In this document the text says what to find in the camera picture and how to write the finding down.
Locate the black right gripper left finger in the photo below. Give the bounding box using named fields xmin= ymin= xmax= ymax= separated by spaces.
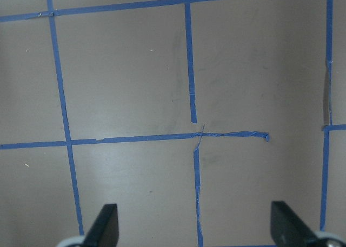
xmin=58 ymin=203 xmax=120 ymax=247

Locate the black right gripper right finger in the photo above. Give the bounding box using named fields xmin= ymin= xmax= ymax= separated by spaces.
xmin=270 ymin=201 xmax=346 ymax=247

